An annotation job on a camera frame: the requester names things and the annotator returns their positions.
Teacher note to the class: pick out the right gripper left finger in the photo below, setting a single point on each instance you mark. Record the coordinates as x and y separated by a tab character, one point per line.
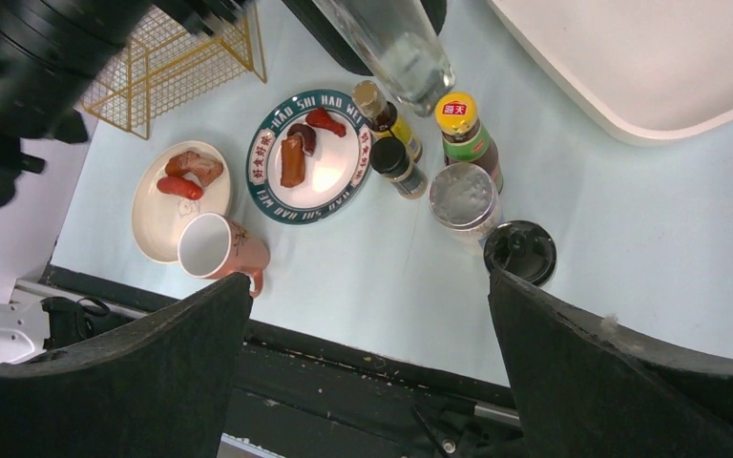
159	386

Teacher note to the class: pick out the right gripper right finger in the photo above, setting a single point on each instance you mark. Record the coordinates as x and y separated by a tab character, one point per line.
587	388

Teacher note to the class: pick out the yellow cap sauce bottle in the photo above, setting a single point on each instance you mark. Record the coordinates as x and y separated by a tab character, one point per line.
464	136

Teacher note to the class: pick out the glass oil bottle gold spout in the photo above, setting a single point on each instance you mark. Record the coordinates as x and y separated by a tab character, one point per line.
399	45

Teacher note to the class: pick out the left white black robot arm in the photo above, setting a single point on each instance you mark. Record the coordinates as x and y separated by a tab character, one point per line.
51	52

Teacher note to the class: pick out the pink ceramic mug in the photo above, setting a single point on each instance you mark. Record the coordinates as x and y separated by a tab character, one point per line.
211	247

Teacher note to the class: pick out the black lid spice jar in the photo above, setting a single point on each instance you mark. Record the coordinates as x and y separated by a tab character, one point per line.
523	248

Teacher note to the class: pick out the cream round plate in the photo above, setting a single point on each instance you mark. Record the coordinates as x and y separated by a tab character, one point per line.
158	219

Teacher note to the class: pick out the red sausage on cream plate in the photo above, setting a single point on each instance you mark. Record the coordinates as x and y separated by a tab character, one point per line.
181	187

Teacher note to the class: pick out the silver lid spice jar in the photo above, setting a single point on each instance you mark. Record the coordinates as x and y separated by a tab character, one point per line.
464	199

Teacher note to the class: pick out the brown meat piece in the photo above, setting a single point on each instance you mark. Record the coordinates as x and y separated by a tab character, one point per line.
205	169

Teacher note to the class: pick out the orange sausage on patterned plate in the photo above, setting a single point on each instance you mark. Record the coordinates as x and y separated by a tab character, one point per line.
292	161

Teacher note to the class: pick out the patterned rim white plate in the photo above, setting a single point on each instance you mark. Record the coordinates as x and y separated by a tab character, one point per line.
332	174

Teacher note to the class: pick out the dark sausage piece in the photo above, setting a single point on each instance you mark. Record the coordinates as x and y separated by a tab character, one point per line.
307	135

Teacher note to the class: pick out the black cap pepper jar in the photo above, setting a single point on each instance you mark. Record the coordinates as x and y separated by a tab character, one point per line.
390	158

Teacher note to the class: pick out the red sausage piece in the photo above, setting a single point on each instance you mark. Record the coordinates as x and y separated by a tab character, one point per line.
320	118

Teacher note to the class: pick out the white rectangular basin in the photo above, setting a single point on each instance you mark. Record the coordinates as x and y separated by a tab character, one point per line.
647	72

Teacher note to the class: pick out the brown cap small bottle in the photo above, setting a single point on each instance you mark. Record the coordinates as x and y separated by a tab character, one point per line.
384	119

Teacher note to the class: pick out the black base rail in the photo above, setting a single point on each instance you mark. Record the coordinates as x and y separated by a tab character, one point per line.
293	397

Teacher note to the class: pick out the yellow wire mesh rack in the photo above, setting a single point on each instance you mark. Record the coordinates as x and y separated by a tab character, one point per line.
164	66

